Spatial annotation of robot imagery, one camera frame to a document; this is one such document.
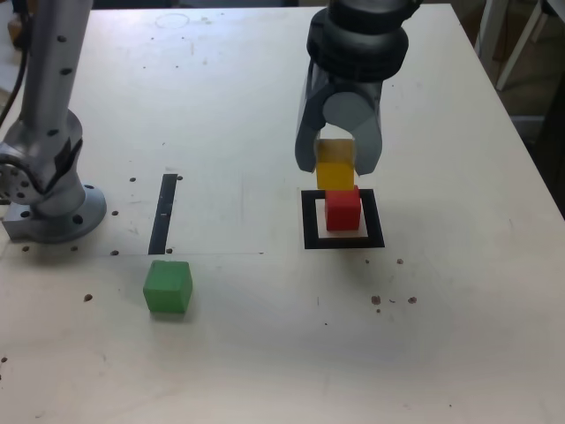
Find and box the green cube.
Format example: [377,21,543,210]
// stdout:
[142,260,194,314]

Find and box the red cube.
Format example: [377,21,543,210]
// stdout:
[325,185,363,232]

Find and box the white frame beside table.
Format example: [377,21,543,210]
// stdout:
[474,0,556,92]

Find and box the yellow cube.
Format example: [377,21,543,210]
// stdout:
[315,138,357,193]

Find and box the black arm base cable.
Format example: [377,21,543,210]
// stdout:
[0,0,35,130]

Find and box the black tape square outline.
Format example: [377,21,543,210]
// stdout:
[300,188,386,250]

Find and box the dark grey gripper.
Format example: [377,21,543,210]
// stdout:
[293,61,385,178]

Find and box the black tape strip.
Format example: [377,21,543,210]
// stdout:
[147,173,178,256]

